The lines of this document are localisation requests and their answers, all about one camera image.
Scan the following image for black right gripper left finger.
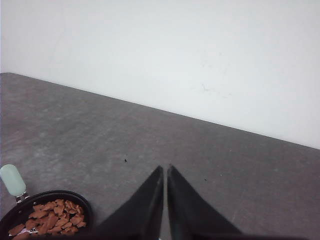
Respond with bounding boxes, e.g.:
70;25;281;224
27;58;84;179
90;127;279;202
94;166;164;240

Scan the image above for black frying pan green handle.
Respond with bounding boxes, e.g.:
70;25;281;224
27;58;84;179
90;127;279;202
0;164;94;240

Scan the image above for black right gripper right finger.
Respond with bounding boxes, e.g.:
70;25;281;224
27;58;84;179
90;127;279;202
167;165;244;240

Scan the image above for brown beef cubes pile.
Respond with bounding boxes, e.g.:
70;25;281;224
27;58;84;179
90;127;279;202
5;199;87;240

